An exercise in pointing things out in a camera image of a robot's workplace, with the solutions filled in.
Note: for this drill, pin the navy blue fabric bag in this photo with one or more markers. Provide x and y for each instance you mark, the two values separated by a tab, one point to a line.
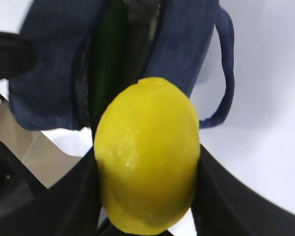
55	93

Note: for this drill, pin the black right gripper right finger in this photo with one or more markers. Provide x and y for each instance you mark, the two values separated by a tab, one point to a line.
224	206

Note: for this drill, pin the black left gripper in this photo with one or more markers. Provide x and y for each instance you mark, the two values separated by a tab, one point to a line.
18	186

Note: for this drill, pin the green lidded glass container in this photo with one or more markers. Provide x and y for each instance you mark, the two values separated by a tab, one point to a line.
142	19

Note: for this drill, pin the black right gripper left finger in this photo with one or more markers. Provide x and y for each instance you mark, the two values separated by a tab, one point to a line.
71	207

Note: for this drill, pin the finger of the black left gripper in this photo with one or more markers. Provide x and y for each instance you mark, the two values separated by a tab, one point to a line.
17	55

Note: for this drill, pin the green cucumber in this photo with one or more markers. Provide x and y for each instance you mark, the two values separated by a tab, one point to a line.
107	48

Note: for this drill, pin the yellow lemon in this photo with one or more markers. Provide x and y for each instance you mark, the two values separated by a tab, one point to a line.
147	149

